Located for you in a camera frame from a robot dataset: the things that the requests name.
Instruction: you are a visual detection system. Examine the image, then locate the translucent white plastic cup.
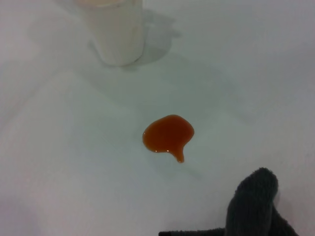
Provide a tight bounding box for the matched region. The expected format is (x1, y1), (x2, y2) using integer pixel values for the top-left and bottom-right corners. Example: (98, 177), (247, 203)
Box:
(78, 0), (145, 67)

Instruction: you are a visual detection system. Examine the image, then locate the dark blue rag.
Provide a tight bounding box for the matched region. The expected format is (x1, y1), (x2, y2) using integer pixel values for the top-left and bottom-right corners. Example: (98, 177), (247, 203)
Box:
(158, 167), (300, 236)

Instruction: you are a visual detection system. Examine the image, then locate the brown water stain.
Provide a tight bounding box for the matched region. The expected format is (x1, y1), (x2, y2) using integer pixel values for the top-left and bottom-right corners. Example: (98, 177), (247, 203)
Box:
(142, 114), (195, 164)

